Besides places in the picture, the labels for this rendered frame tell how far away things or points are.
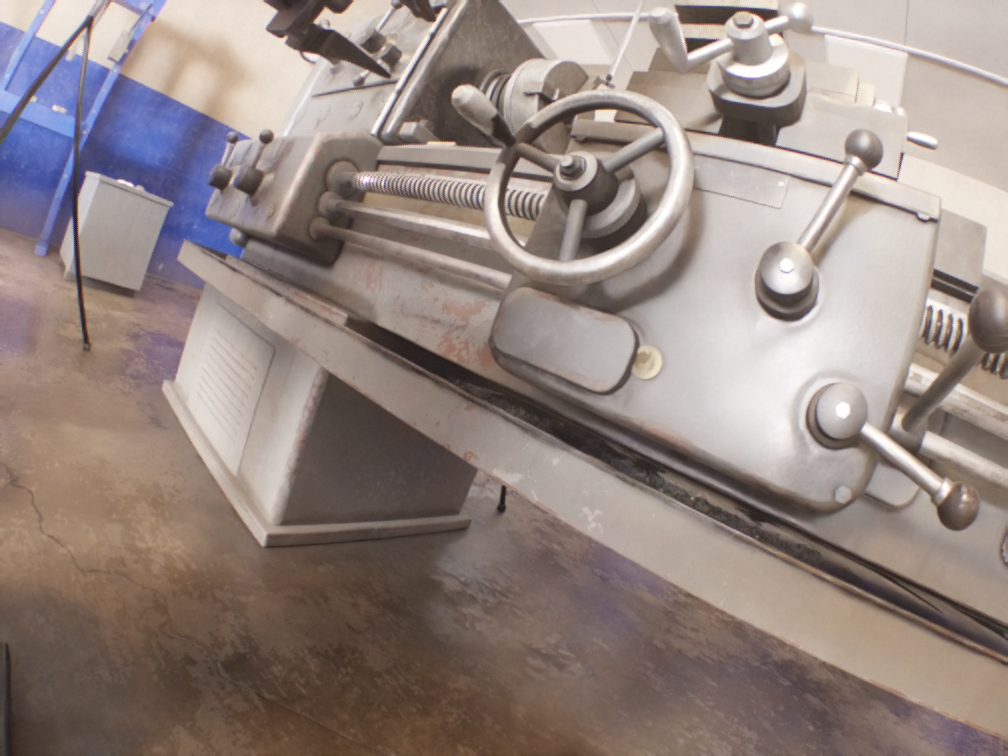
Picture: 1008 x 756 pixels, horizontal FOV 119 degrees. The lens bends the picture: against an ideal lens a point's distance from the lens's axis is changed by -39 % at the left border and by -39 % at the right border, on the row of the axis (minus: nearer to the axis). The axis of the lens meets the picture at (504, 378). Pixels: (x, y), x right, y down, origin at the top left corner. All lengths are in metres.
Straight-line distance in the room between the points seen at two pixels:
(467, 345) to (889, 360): 0.57
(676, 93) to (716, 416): 0.34
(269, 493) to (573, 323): 0.72
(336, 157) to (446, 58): 0.35
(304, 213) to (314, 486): 0.54
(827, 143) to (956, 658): 0.46
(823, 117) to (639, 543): 0.43
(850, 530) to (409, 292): 0.76
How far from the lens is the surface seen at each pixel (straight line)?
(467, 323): 0.76
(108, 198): 2.81
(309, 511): 1.02
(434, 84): 1.15
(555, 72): 1.14
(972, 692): 0.49
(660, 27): 0.43
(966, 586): 0.65
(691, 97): 0.55
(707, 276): 0.44
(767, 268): 0.39
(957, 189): 4.74
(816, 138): 0.50
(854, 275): 0.44
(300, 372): 0.93
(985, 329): 0.33
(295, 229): 1.01
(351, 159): 1.06
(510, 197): 0.68
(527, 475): 0.46
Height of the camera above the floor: 0.52
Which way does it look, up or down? 4 degrees down
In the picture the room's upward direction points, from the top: 23 degrees clockwise
